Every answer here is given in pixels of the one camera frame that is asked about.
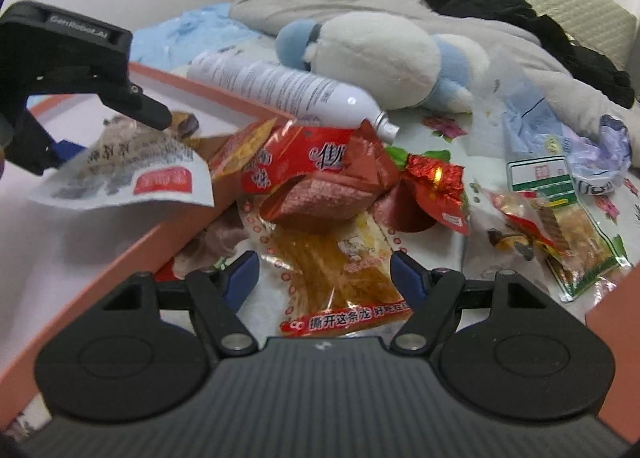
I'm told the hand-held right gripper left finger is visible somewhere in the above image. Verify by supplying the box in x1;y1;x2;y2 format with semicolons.
102;250;261;356

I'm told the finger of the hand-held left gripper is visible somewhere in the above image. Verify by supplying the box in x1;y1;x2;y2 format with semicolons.
4;112;87;177
99;80;174;131

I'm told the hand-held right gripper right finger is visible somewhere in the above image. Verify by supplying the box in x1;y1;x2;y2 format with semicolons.
390;250;548;356

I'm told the white snack packet red label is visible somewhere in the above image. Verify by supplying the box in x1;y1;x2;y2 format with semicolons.
27;110;216;211

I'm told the orange cardboard box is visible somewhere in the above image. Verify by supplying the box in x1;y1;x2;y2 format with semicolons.
0;62;299;425
584;280;640;445

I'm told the orange yellow snack packet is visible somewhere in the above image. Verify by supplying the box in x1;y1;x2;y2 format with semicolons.
209;118;279;181

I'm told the floral printed bedsheet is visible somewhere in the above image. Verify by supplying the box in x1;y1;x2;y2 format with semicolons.
125;28;640;339

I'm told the clear dried tofu snack packet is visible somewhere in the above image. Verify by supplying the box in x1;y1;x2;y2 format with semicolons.
239;203;417;339

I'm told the light blue cloth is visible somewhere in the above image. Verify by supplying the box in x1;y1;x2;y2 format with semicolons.
131;5;262;69

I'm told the red green foil snack packet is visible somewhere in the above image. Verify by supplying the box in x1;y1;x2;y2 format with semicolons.
372;148;472;237

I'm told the red yellow snack packet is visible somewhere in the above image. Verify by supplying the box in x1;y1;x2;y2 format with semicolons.
482;188;572;269

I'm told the white spray bottle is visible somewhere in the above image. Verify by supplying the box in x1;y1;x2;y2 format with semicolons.
187;50;401;143

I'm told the green label snack packet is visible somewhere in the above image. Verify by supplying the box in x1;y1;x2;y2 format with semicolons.
506;158;632;302

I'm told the blue printed plastic bag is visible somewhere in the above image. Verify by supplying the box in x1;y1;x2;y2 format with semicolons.
500;86;568;155

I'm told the crumpled clear plastic bag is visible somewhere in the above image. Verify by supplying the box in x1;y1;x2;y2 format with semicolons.
566;114;634;197

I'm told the white blue plush toy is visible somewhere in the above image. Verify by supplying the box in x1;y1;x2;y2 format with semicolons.
275;12;493;113

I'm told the black clothes pile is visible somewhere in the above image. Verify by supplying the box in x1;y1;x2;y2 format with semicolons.
410;0;637;108

